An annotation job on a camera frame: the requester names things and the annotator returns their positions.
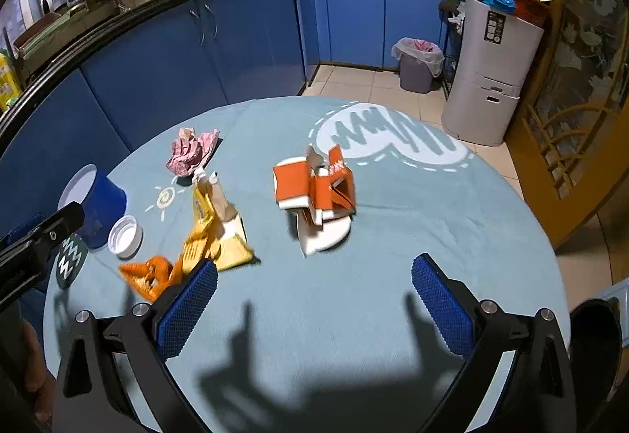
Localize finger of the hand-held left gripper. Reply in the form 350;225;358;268
0;202;85;298

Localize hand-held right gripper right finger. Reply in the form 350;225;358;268
410;253;578;433

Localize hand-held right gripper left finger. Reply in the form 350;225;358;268
51;258;219;433

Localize black round trash bin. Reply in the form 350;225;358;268
567;298;624;433

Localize orange and white carton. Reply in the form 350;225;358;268
272;145;357;258

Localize grey trash bin with liner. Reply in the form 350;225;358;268
392;37;444;94

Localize person's left hand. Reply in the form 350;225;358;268
22;320;56;420

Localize orange crumpled wrapper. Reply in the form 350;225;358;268
119;255;185;302

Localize blue plastic cup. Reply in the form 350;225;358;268
57;164;129;251

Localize white round lid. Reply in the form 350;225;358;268
108;216;144;260

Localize yellow snack packet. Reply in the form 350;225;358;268
183;168;255;273

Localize light blue printed tablecloth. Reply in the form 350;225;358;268
42;96;573;433

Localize pink crumpled paper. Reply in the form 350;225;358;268
166;127;222;178

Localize yellow detergent bottle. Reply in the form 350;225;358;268
0;52;21;112

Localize white storage cabinet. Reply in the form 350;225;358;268
441;0;546;147

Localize wooden door with glass panel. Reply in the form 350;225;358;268
506;0;629;249

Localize blue kitchen base cabinets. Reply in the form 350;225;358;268
0;0;460;198

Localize orange flat box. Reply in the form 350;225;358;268
511;0;552;28

